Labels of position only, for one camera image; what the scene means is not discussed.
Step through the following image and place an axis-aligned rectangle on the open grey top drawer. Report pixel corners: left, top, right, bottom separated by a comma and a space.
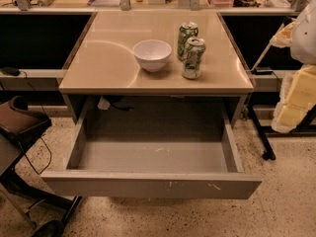
41, 97, 262, 199

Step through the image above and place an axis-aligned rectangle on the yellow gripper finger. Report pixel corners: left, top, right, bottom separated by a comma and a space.
272, 64, 316, 133
270, 22, 294, 48

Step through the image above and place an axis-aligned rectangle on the black power adapter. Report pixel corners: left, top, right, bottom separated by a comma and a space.
0, 67, 21, 76

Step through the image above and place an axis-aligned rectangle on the white green 7up can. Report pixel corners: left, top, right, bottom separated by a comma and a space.
182, 37, 206, 79

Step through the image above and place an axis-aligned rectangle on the brown office chair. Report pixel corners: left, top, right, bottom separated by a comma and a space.
0, 96, 81, 237

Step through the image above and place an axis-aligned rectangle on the white bowl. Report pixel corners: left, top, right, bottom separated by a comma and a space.
132, 39, 172, 72

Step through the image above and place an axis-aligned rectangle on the dark green soda can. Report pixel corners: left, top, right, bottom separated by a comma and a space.
177, 21, 198, 60

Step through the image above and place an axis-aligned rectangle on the beige top cabinet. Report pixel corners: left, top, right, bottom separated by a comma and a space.
59, 10, 254, 119

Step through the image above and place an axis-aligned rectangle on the white stick with black base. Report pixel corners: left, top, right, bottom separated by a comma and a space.
250, 23, 285, 74

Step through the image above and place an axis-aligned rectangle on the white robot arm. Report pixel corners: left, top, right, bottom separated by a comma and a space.
270, 0, 316, 133

